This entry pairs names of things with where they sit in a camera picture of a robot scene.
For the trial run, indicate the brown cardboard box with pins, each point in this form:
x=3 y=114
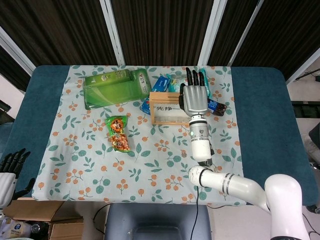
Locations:
x=37 y=210

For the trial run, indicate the small cola bottle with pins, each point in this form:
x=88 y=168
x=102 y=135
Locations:
x=218 y=108

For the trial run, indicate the teal table cover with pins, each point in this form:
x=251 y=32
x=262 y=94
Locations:
x=262 y=125

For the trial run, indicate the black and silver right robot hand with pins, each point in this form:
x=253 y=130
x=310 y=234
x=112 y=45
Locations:
x=196 y=100

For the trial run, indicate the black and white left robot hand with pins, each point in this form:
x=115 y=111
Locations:
x=6 y=187

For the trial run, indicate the floral tablecloth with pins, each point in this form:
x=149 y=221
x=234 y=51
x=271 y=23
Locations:
x=125 y=175

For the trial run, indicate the white bag with blue logo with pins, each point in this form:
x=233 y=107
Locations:
x=16 y=228

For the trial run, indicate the green and orange snack bag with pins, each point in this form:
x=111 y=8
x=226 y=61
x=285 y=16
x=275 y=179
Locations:
x=117 y=135

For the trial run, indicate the teal and clear candy bag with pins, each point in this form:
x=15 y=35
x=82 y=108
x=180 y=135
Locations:
x=173 y=83

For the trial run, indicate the green tea gift box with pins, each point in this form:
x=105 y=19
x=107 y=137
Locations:
x=112 y=92

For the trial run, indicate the dark slatted partition screen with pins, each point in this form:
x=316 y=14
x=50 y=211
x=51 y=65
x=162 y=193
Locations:
x=162 y=30

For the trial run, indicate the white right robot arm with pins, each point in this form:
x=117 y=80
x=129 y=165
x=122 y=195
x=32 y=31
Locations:
x=200 y=145

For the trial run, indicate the pile of silver coins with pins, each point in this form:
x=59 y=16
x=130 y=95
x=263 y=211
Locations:
x=170 y=121

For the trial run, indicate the wooden money box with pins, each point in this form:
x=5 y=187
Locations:
x=165 y=115

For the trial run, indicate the blue cookie pack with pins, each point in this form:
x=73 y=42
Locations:
x=162 y=84
x=145 y=106

